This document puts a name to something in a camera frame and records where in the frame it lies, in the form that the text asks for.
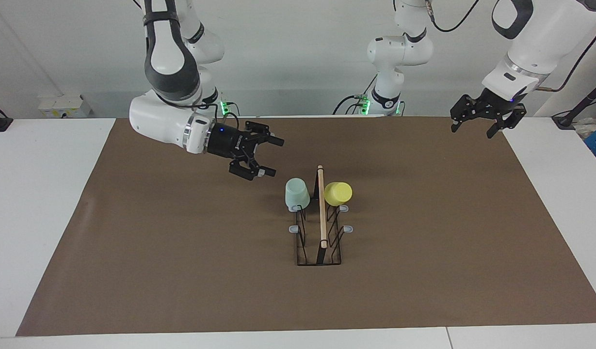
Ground brown table mat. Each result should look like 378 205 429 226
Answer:
16 116 596 336

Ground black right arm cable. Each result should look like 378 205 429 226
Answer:
155 92 241 129

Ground black base cable bundle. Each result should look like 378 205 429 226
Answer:
333 73 377 116

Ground crumpled white plastic bag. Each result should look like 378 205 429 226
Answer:
573 117 596 139

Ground pale green plastic cup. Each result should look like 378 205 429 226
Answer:
284 178 311 212

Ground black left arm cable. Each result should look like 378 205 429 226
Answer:
425 0 596 93

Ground black stand pole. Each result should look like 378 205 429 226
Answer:
552 78 596 129

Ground black wire cup rack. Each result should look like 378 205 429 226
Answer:
288 165 354 266

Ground white power strip box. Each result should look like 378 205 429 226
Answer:
38 94 92 118

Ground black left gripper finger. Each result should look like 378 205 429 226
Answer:
450 95 483 133
487 104 527 139

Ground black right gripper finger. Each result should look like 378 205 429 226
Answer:
229 151 277 181
244 121 285 147

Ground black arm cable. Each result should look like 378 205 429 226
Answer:
425 0 596 93
155 92 241 129

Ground yellow plastic cup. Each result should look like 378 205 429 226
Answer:
324 182 353 207

